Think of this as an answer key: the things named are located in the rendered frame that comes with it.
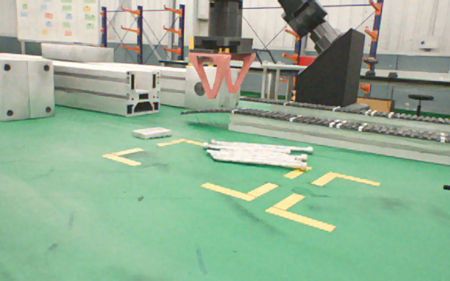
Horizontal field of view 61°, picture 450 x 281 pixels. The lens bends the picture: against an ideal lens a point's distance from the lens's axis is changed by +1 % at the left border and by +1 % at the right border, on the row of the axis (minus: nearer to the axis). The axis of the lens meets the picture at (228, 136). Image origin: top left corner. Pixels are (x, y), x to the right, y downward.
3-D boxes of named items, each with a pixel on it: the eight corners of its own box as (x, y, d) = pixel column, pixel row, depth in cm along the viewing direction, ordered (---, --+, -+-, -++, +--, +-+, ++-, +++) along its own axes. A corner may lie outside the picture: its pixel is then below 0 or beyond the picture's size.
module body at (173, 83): (207, 104, 95) (208, 70, 93) (184, 108, 86) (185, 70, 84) (8, 78, 131) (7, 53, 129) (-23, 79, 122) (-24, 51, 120)
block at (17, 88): (67, 115, 68) (66, 61, 66) (1, 122, 58) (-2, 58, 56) (33, 108, 73) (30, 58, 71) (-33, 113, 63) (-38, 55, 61)
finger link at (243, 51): (202, 94, 67) (204, 40, 64) (222, 90, 73) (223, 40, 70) (237, 98, 64) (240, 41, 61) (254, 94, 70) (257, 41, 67)
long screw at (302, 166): (305, 169, 42) (306, 161, 42) (305, 172, 41) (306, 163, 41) (214, 161, 44) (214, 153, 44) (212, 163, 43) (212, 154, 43)
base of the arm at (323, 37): (355, 34, 113) (326, 62, 121) (338, 15, 115) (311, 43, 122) (344, 36, 106) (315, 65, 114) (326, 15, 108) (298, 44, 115)
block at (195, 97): (243, 108, 93) (245, 69, 91) (218, 112, 82) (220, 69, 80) (212, 104, 97) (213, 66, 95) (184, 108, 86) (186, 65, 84)
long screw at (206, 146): (201, 151, 48) (202, 143, 48) (204, 148, 49) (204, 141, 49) (285, 160, 47) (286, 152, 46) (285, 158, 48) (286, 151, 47)
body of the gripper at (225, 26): (191, 48, 61) (192, -2, 59) (222, 47, 70) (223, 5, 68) (226, 49, 58) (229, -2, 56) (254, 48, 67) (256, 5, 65)
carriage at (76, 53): (113, 72, 108) (113, 48, 107) (83, 72, 99) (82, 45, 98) (74, 68, 116) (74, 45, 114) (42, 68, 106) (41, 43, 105)
